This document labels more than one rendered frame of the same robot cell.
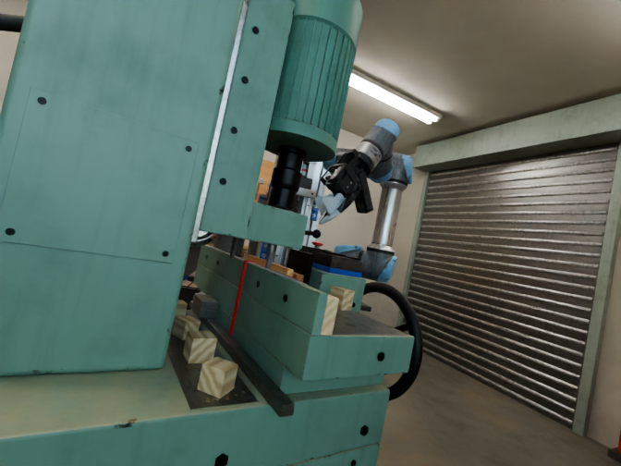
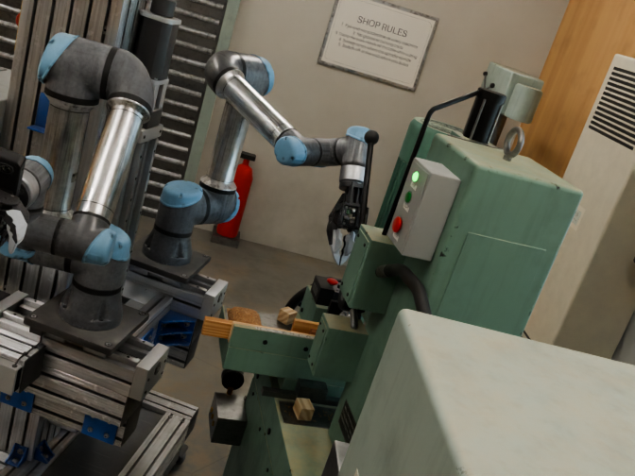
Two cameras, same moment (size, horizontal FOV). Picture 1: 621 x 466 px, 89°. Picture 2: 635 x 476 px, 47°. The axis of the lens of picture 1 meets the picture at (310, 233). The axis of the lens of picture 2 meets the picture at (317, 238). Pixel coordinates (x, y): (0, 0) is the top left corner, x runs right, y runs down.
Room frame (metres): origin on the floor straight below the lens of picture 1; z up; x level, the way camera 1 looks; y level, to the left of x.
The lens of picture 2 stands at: (0.38, 1.72, 1.73)
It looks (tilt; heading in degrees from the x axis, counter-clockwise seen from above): 19 degrees down; 286
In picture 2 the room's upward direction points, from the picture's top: 18 degrees clockwise
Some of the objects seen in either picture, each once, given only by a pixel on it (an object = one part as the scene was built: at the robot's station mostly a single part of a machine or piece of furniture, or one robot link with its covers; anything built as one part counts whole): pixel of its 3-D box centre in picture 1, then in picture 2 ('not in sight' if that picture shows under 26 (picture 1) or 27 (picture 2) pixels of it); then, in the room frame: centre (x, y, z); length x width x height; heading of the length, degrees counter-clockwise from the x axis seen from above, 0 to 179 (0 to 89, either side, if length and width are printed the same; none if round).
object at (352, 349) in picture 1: (291, 303); (333, 345); (0.74, 0.01, 0.87); 0.61 x 0.30 x 0.06; 33
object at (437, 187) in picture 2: not in sight; (421, 209); (0.58, 0.42, 1.40); 0.10 x 0.06 x 0.16; 123
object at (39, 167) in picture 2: not in sight; (26, 180); (1.28, 0.61, 1.21); 0.11 x 0.08 x 0.09; 115
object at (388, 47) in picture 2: not in sight; (377, 41); (1.69, -2.77, 1.48); 0.64 x 0.02 x 0.46; 26
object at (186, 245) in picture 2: not in sight; (170, 240); (1.37, -0.17, 0.87); 0.15 x 0.15 x 0.10
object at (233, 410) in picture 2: not in sight; (226, 417); (0.93, 0.10, 0.58); 0.12 x 0.08 x 0.08; 123
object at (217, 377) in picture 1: (218, 376); not in sight; (0.43, 0.08, 0.82); 0.04 x 0.03 x 0.03; 72
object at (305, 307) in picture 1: (237, 272); (352, 355); (0.66, 0.13, 0.93); 0.60 x 0.02 x 0.06; 33
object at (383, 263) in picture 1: (385, 217); (229, 142); (1.32, -0.30, 1.19); 0.15 x 0.12 x 0.55; 70
